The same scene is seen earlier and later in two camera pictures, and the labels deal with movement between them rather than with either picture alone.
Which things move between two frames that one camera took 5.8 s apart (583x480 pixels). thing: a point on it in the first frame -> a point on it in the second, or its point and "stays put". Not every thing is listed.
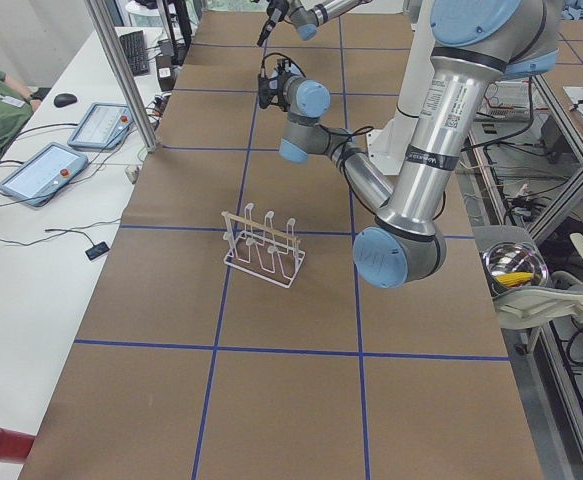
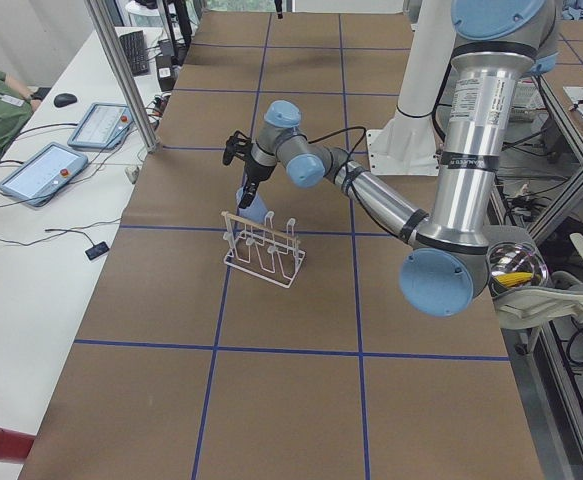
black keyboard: x=135 y=47 stays put
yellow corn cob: x=515 y=278 stays put
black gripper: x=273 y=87 -> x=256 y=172
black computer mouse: x=64 y=99 stays put
